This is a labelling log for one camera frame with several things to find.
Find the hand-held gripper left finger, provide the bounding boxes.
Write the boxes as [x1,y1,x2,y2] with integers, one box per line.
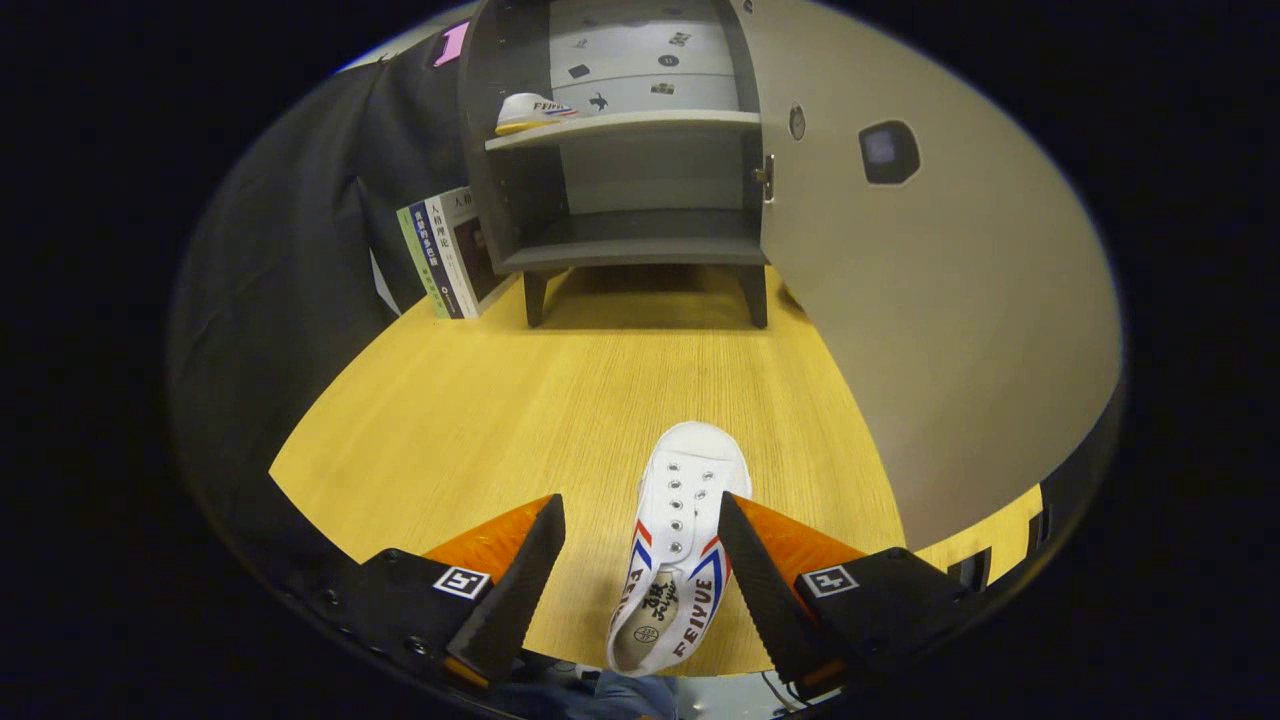
[290,493,567,691]

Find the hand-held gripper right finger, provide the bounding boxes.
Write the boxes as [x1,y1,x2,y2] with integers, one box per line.
[717,491,976,701]

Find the white canvas shoe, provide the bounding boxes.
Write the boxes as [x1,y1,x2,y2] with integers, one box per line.
[494,92,583,137]
[606,421,753,678]

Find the beige shoe cabinet door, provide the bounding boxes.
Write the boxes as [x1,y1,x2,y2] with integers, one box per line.
[728,0,1124,553]

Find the person's blue trousers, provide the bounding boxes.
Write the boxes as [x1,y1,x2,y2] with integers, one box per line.
[490,655,681,720]

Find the white paper sheet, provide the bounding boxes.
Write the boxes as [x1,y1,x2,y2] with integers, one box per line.
[368,248,399,316]

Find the dark blue spine book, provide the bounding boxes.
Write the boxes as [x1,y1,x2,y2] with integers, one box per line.
[408,197,467,321]

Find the white spine book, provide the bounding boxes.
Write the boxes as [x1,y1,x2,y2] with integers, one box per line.
[425,185,516,319]

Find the black backdrop cloth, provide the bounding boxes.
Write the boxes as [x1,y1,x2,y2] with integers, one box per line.
[165,15,481,561]

